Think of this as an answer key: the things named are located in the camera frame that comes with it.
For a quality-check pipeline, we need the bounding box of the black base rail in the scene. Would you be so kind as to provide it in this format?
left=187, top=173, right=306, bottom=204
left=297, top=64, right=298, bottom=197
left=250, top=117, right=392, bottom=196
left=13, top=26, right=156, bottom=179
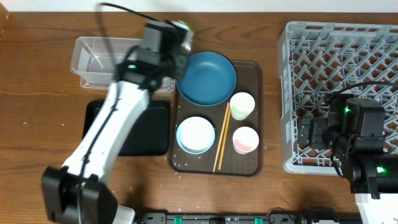
left=135, top=210, right=362, bottom=224

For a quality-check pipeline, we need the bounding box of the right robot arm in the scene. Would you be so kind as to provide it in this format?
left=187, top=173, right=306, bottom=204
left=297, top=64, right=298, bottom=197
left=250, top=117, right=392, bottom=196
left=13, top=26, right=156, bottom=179
left=297, top=92, right=397, bottom=223

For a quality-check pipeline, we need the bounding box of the clear plastic waste bin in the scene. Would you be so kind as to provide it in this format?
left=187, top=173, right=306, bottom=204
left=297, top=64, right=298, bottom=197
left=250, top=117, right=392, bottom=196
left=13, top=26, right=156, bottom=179
left=70, top=36, right=178, bottom=93

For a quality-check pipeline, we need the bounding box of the white cup green inside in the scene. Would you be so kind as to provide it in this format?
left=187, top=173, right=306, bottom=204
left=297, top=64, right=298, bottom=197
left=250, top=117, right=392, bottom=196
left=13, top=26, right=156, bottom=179
left=229, top=92, right=256, bottom=121

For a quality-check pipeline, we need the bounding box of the blue plate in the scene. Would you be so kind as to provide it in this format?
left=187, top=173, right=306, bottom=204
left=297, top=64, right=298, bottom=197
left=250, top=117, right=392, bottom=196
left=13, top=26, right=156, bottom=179
left=177, top=52, right=237, bottom=106

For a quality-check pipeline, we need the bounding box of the grey dishwasher rack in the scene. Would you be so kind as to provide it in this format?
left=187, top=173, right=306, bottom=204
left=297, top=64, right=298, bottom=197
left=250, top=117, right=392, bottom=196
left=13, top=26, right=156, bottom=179
left=277, top=21, right=397, bottom=175

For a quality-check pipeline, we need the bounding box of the wooden chopstick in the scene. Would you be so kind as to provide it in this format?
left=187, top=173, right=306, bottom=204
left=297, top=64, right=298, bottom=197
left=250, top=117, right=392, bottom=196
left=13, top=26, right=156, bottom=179
left=213, top=103, right=229, bottom=173
left=218, top=104, right=231, bottom=170

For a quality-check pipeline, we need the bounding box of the brown serving tray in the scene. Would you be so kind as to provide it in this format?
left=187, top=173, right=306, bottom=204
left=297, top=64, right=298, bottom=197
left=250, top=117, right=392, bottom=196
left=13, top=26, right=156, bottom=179
left=169, top=60, right=264, bottom=177

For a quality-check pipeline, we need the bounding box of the yellow green snack wrapper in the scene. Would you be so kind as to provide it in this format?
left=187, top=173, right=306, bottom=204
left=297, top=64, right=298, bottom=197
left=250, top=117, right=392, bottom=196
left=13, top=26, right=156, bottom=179
left=177, top=20, right=195, bottom=34

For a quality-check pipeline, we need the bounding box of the black plastic tray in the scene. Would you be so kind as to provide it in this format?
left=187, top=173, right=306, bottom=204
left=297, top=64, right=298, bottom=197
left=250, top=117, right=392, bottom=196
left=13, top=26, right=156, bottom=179
left=81, top=100, right=171, bottom=157

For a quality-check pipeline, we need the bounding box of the white cup pink inside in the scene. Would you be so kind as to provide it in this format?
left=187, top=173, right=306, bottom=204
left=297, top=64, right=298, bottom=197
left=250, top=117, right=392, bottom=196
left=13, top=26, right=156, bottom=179
left=233, top=126, right=259, bottom=154

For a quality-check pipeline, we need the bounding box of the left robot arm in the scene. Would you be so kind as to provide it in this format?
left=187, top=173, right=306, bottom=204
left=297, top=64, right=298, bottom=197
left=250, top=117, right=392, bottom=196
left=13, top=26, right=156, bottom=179
left=41, top=21, right=194, bottom=223

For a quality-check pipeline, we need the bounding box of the light blue rice bowl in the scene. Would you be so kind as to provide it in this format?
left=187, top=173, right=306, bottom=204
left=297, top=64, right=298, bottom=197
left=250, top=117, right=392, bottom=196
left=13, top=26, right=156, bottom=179
left=176, top=116, right=215, bottom=154

